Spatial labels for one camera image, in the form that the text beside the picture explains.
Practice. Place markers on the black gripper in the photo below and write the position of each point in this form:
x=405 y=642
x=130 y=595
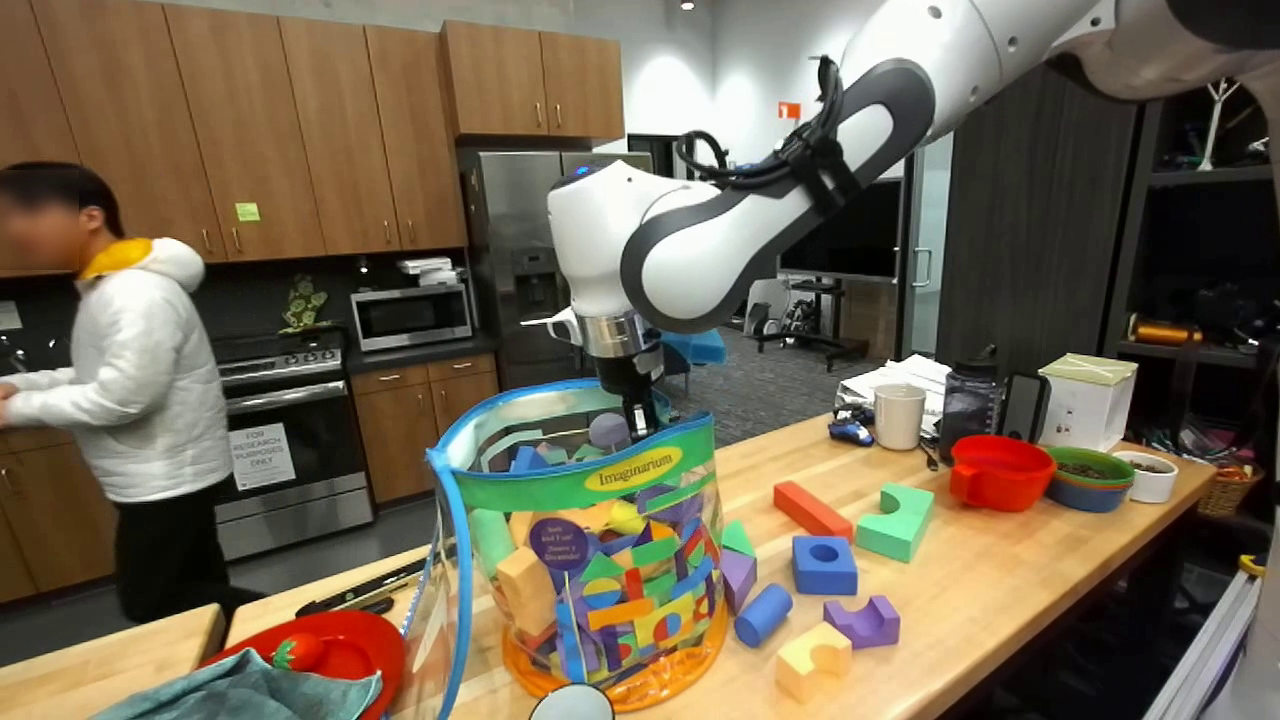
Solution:
x=629 y=377

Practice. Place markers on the clear bag of foam blocks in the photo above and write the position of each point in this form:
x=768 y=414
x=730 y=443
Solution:
x=585 y=575

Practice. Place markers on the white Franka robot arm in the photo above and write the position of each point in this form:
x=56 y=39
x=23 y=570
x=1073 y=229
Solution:
x=932 y=82

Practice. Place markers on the green triangle foam block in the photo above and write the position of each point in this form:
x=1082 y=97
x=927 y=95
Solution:
x=737 y=536

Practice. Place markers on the red rectangular foam block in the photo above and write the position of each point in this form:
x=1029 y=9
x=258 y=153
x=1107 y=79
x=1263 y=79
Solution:
x=809 y=509

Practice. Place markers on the purple triangle foam block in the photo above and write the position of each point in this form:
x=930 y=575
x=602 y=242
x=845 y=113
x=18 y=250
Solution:
x=737 y=578

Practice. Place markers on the blue cylinder foam block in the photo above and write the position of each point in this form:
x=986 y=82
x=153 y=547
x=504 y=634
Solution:
x=761 y=618

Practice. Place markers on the blue square block with hole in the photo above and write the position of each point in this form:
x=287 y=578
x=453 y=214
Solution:
x=824 y=570

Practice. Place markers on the green arch foam block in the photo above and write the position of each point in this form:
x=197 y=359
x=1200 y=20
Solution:
x=897 y=523

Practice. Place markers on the yellow notched foam block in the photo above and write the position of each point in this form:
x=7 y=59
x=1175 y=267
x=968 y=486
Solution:
x=809 y=667

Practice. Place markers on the small purple arch block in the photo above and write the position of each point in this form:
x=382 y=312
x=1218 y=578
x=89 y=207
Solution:
x=860 y=627

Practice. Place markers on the stainless steel refrigerator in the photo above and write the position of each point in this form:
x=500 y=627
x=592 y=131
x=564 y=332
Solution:
x=512 y=242

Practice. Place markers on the wooden base cabinet with drawers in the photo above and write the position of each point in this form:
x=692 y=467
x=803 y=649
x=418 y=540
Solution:
x=423 y=421

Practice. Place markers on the silver microwave oven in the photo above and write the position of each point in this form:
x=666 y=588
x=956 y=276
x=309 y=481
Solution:
x=409 y=320

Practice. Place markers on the black television screen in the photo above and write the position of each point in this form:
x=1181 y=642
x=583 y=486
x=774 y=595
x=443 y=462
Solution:
x=853 y=253

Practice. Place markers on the white cup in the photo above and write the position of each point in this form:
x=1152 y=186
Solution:
x=897 y=417

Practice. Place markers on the green potted plant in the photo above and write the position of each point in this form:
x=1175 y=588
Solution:
x=306 y=311

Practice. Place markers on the dark translucent bottle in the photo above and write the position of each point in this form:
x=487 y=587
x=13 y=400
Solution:
x=968 y=417

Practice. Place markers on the black flat tool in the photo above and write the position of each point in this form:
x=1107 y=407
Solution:
x=362 y=595

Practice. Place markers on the stainless steel oven range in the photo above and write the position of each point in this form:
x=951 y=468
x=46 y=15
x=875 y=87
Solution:
x=287 y=455

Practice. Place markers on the white paper on oven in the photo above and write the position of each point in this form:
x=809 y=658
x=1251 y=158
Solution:
x=260 y=456

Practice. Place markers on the red plastic bowl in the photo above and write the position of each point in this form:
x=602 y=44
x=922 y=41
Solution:
x=1002 y=478
x=335 y=652

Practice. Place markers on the green sticky note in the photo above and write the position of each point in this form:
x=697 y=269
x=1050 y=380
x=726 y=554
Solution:
x=250 y=214

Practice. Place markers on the dark grey partition panel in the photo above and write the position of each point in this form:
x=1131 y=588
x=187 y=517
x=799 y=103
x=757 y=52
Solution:
x=1040 y=242

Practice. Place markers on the white cardboard box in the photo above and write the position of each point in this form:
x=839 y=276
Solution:
x=1085 y=400

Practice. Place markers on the green plastic bowl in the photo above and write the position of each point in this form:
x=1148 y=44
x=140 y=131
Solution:
x=1089 y=481

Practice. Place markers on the person in white jacket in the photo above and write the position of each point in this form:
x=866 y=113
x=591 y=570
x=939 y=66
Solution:
x=146 y=386

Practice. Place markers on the teal cloth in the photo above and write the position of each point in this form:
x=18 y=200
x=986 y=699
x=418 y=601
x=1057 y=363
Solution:
x=241 y=690

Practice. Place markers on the white small bowl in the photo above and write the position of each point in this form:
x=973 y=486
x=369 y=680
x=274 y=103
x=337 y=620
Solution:
x=1152 y=478

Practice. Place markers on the black shelf unit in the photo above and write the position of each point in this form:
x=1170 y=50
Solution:
x=1200 y=295

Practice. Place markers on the white tree-shaped stand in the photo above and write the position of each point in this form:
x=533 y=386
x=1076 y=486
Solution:
x=1223 y=125

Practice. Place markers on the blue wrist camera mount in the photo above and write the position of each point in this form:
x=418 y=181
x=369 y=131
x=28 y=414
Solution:
x=697 y=351

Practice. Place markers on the two-door wooden wall cabinet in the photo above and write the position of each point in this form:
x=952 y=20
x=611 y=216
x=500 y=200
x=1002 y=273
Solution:
x=533 y=82

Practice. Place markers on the long wooden wall cabinet row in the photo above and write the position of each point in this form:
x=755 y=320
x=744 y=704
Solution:
x=266 y=133

